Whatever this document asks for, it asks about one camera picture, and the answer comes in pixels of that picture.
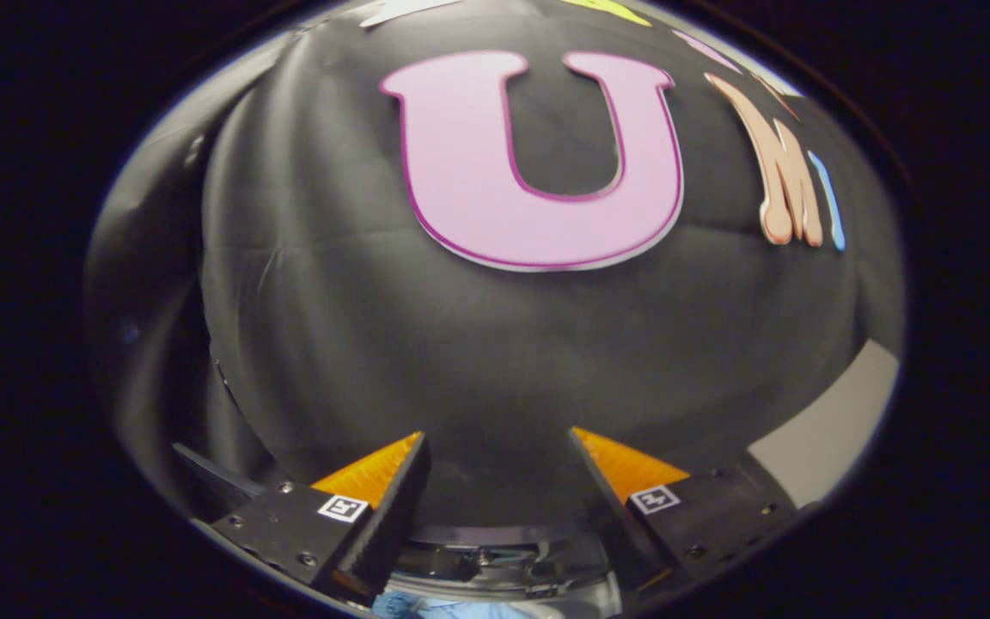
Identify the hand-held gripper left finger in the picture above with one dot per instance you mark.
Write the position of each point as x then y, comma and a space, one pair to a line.
396, 507

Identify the white cabinet with dark top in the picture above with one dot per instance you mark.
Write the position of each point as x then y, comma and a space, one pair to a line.
830, 430

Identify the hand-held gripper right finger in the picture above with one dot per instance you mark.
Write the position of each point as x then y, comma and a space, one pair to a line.
607, 507

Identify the light blue shirt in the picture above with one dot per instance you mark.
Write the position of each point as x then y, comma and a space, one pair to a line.
452, 609

